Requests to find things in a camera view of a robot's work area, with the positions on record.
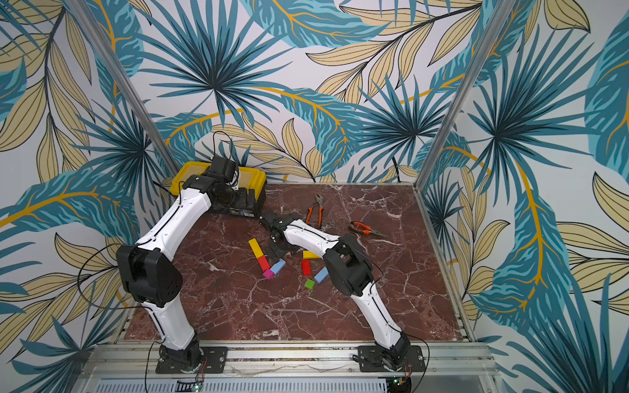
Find yellow black toolbox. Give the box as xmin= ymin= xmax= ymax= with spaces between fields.
xmin=170 ymin=157 xmax=267 ymax=218

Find red block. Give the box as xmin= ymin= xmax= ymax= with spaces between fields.
xmin=301 ymin=259 xmax=311 ymax=276
xmin=257 ymin=255 xmax=270 ymax=272

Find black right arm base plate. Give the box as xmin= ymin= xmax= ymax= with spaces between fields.
xmin=352 ymin=346 xmax=429 ymax=373

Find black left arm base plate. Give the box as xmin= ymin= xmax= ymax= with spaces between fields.
xmin=156 ymin=346 xmax=229 ymax=375

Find silver aluminium corner post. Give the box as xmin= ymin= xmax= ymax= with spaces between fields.
xmin=414 ymin=0 xmax=515 ymax=193

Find light blue flat block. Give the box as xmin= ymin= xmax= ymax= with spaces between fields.
xmin=314 ymin=268 xmax=329 ymax=284

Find orange needle nose pliers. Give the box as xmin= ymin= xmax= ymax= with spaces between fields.
xmin=348 ymin=221 xmax=386 ymax=237

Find silver left corner post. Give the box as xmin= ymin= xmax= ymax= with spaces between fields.
xmin=65 ymin=0 xmax=180 ymax=177

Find yellow short block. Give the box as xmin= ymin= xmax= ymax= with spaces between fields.
xmin=248 ymin=238 xmax=265 ymax=259

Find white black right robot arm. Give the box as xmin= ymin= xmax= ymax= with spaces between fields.
xmin=259 ymin=212 xmax=410 ymax=371

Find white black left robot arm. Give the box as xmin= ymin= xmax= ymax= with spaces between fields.
xmin=116 ymin=157 xmax=267 ymax=372

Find yellow long block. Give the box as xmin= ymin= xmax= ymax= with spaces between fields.
xmin=302 ymin=251 xmax=320 ymax=260

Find orange groove joint pliers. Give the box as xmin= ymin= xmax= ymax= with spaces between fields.
xmin=306 ymin=194 xmax=324 ymax=229

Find aluminium front rail frame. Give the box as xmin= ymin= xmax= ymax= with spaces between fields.
xmin=72 ymin=341 xmax=507 ymax=392

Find light blue block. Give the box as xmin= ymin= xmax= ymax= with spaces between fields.
xmin=270 ymin=259 xmax=286 ymax=275
xmin=314 ymin=268 xmax=329 ymax=284

